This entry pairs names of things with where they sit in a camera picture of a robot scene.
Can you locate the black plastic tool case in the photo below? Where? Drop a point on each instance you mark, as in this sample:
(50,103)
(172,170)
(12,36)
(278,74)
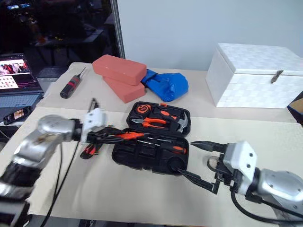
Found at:
(142,160)

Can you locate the orange black screwdriver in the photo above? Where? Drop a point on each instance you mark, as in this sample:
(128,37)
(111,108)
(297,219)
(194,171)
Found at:
(132,136)
(176,149)

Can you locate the orange black utility knife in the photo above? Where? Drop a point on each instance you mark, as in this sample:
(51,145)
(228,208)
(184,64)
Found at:
(164,112)

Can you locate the blue plastic bag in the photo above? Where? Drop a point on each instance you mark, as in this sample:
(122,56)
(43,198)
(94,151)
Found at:
(168,85)

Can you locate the metal box latch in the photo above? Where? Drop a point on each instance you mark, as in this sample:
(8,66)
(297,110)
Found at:
(275,76)

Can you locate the clear tape roll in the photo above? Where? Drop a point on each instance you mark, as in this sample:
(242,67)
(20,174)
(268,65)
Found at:
(211,163)

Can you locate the red brick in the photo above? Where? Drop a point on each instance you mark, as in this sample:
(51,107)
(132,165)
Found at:
(118,68)
(125,91)

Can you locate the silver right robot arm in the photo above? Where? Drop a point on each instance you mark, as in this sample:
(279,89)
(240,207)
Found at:
(277,184)

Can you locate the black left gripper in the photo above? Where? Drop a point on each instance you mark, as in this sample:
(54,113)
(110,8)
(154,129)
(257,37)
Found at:
(97,137)

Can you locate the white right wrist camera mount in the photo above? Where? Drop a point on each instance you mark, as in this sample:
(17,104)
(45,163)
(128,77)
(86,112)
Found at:
(241,156)

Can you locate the silver black claw hammer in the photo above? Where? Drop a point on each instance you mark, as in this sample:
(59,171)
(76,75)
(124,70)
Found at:
(182,121)

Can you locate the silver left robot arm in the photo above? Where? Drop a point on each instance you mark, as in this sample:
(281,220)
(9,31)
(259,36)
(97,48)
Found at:
(50,127)

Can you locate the brown cardboard box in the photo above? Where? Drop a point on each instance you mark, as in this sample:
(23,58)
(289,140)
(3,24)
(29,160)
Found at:
(297,106)

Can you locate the open laptop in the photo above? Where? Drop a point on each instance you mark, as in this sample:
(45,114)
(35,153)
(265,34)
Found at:
(14,75)

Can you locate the black smartphone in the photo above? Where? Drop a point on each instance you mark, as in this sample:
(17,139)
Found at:
(17,115)

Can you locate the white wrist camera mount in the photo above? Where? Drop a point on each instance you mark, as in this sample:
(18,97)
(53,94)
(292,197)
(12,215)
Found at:
(94,118)
(241,156)

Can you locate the grey metal post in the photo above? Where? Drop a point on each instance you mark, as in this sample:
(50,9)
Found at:
(117,28)

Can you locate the white woven storage box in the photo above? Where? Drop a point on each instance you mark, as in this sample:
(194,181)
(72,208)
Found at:
(255,89)

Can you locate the black red electric screwdriver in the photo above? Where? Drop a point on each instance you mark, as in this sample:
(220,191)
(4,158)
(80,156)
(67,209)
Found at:
(69,86)

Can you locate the black orange tape measure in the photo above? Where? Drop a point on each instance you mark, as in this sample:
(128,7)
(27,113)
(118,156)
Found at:
(142,108)

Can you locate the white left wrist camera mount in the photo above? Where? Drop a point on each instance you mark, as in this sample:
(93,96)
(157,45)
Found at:
(94,118)

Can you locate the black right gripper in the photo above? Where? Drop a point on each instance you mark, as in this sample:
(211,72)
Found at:
(225,175)

